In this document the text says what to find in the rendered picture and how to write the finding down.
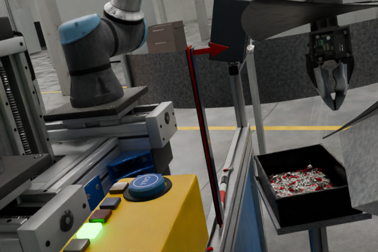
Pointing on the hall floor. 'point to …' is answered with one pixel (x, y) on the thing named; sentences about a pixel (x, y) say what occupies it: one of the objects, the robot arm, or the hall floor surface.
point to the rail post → (258, 205)
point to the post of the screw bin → (318, 239)
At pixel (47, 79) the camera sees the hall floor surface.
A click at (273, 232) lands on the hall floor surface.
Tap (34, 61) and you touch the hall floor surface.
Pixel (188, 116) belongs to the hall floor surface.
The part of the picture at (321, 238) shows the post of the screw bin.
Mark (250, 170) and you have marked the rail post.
